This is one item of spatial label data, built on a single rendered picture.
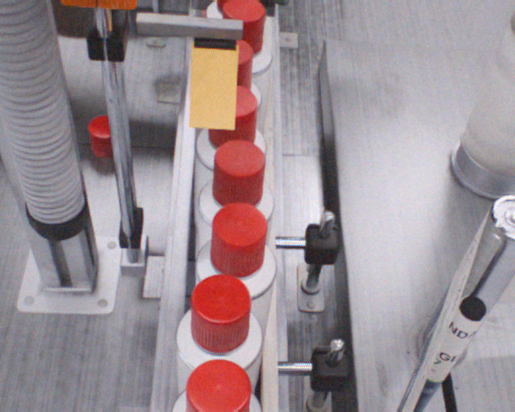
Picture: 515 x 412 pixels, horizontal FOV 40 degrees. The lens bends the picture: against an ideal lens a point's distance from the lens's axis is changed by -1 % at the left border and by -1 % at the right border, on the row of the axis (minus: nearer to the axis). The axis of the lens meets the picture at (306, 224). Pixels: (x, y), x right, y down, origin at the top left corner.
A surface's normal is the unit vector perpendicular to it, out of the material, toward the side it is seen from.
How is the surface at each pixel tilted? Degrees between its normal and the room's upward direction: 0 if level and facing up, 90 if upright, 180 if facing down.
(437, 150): 0
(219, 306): 3
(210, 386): 3
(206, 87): 47
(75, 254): 90
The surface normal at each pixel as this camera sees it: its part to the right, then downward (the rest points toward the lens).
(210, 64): 0.11, 0.17
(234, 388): 0.09, -0.61
